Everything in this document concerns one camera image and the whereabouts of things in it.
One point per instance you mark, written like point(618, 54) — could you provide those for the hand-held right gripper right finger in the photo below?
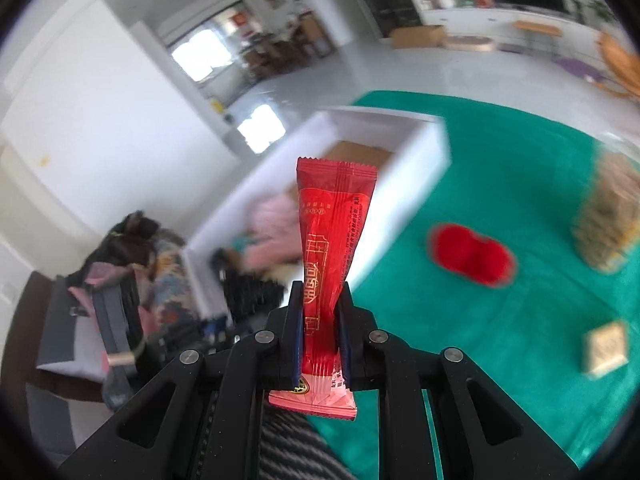
point(345, 345)

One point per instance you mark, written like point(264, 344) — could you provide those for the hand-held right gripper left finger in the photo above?
point(296, 340)

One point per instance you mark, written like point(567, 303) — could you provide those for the black mesh cloth bundle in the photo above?
point(250, 295)

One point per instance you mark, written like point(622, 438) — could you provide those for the pink bath pouf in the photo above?
point(272, 220)

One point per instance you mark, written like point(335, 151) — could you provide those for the red snack packet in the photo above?
point(325, 220)

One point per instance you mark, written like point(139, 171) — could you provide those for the long white cardboard box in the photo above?
point(400, 180)

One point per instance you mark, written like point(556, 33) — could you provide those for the patterned blanket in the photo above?
point(172, 280)

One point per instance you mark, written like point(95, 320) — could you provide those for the red yarn skein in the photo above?
point(470, 255)

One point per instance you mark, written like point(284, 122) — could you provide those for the green tablecloth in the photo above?
point(500, 360)

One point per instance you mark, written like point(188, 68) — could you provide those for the black flat case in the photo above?
point(117, 320)

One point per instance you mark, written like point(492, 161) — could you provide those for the dark cloth bundle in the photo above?
point(120, 245)

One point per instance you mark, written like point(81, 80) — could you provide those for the pink cloth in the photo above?
point(95, 280)

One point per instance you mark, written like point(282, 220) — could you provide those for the grey cushion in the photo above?
point(65, 340)

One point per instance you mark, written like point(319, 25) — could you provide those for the white tissue pack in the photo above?
point(605, 350)

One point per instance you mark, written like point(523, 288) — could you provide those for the brown sofa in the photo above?
point(30, 410)

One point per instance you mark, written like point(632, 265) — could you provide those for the dining table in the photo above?
point(272, 52)

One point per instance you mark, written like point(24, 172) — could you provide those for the clear jar of biscuit sticks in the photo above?
point(610, 210)

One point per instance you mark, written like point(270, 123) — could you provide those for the sliding glass door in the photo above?
point(205, 55)

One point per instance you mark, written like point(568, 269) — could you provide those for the wooden dining chair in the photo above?
point(317, 35)

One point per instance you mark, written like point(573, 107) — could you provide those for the brown cardboard box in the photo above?
point(417, 36)

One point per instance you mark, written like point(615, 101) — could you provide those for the red door decoration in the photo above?
point(239, 19)

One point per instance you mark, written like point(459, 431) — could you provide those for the round low beige platform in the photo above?
point(470, 43)

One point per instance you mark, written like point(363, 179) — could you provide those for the grey floor scale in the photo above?
point(510, 48)

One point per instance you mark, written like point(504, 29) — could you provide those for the white television cabinet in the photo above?
point(500, 22)

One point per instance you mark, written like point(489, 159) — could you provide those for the purple floor mat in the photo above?
point(580, 67)

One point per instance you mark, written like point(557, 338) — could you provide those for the wooden bench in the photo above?
point(537, 27)

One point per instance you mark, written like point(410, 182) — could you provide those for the rattan chair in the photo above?
point(622, 65)

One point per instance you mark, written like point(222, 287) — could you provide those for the large leafy potted plant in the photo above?
point(595, 5)

